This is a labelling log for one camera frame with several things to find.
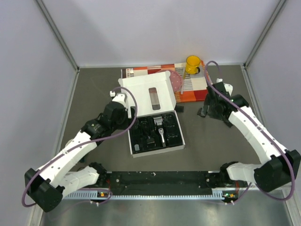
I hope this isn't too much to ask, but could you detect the aluminium frame rail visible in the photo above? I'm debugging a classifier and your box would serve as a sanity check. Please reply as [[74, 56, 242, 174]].
[[249, 170, 296, 191]]

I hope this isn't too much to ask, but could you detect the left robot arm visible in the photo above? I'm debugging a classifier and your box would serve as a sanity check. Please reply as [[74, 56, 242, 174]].
[[21, 100, 138, 212]]

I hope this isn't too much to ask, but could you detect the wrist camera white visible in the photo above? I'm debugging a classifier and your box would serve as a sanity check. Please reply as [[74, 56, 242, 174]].
[[110, 91, 127, 105], [216, 78, 233, 96]]

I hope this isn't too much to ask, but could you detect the silver hair clipper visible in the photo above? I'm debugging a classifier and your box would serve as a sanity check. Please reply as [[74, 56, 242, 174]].
[[153, 116, 166, 147]]

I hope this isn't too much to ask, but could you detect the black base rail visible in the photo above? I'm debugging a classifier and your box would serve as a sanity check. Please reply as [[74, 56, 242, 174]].
[[96, 171, 240, 196]]

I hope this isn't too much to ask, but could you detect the pink dotted plate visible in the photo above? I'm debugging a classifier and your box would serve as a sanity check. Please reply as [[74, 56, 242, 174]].
[[158, 69, 183, 92]]

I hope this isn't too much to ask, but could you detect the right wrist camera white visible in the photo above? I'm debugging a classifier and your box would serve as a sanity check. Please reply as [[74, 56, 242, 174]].
[[216, 78, 233, 96]]

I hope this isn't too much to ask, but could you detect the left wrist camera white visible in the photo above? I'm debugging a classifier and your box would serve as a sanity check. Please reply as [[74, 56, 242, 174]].
[[110, 91, 127, 105]]

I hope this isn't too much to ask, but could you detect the yellow mug black handle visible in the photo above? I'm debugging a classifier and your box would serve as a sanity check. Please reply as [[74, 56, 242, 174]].
[[185, 56, 201, 74]]

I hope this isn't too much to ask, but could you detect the white cardboard box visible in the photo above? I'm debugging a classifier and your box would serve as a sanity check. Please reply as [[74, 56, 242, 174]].
[[118, 70, 186, 159]]

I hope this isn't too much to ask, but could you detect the small oil bottle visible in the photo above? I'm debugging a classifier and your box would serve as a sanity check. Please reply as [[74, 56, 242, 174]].
[[134, 144, 140, 151]]

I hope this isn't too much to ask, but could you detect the orange patterned cloth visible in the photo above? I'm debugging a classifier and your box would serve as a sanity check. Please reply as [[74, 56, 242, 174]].
[[121, 61, 210, 103]]

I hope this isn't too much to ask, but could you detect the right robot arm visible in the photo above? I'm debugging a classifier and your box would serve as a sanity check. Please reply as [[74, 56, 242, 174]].
[[198, 81, 301, 193]]

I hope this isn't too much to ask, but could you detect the black clipper comb guard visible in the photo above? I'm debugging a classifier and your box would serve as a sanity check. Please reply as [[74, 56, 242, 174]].
[[197, 106, 208, 118], [146, 137, 156, 148], [166, 134, 181, 145], [175, 106, 184, 113]]

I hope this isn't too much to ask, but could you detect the black plastic tray insert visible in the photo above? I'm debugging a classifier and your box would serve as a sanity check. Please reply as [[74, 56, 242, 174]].
[[128, 111, 185, 158]]

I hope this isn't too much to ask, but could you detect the white cable duct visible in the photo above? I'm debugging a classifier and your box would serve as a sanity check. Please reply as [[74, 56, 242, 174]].
[[63, 189, 238, 201]]

